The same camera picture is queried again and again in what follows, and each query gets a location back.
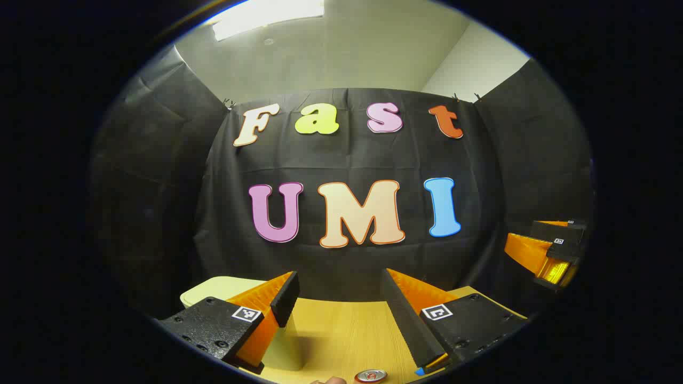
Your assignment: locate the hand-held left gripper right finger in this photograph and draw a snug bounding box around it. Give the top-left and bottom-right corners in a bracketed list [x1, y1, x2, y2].
[380, 268, 529, 377]

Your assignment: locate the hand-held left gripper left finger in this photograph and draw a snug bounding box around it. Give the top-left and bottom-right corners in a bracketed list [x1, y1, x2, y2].
[157, 271, 300, 375]

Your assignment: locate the pale green desktop garbage bin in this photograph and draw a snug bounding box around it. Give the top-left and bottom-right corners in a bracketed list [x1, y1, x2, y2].
[180, 276, 309, 372]

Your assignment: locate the wooden desktop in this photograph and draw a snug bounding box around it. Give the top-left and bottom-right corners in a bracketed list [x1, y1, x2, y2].
[240, 286, 529, 384]

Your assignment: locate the black backdrop cloth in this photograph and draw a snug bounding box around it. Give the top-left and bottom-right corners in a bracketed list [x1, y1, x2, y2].
[91, 45, 594, 321]

